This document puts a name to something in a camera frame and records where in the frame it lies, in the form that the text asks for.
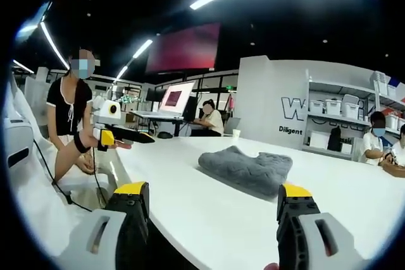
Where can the person's body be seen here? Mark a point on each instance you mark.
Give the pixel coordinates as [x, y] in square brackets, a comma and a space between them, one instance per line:
[68, 105]

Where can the grey towel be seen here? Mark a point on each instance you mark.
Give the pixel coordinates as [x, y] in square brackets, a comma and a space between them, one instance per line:
[246, 167]

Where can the hanging pink cloth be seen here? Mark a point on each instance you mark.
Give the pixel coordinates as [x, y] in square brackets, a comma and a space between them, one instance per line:
[231, 103]

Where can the white rounded casing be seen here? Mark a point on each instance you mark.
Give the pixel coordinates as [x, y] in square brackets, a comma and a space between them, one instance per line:
[19, 134]

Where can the black bag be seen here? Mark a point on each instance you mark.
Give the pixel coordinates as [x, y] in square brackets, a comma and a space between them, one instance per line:
[334, 140]

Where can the white desk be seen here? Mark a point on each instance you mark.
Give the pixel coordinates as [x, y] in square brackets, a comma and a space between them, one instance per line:
[155, 115]

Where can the white paper cup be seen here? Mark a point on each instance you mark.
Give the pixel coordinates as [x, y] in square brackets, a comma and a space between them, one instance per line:
[237, 134]

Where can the grey laptop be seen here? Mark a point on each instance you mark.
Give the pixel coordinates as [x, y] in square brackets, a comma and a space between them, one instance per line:
[233, 126]

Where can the group of white storage boxes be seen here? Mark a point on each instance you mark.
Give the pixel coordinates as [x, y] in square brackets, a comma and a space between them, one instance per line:
[333, 107]

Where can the white curved furniture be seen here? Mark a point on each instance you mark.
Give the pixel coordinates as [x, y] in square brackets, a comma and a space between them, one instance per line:
[38, 206]

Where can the green and white device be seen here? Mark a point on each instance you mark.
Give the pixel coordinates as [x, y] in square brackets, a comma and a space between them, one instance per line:
[129, 99]

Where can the flat white carton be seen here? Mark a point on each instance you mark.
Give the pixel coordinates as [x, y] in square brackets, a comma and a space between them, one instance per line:
[319, 140]

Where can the person's left hand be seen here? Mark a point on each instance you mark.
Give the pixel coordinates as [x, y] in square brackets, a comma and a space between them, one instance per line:
[90, 143]

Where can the black monitor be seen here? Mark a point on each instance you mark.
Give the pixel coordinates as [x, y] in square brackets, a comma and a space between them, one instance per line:
[190, 108]

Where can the green exit sign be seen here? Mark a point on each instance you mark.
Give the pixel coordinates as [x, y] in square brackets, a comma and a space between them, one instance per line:
[231, 87]

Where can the small black object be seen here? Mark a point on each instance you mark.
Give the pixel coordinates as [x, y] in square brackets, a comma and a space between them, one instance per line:
[164, 135]

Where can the white shelf unit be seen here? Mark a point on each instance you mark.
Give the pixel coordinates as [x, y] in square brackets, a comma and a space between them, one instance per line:
[360, 121]

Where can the person's right hand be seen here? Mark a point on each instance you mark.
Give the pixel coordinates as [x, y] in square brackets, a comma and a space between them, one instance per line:
[272, 266]

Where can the hanging red screen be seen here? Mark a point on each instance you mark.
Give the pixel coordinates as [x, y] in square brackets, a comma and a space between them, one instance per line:
[183, 47]

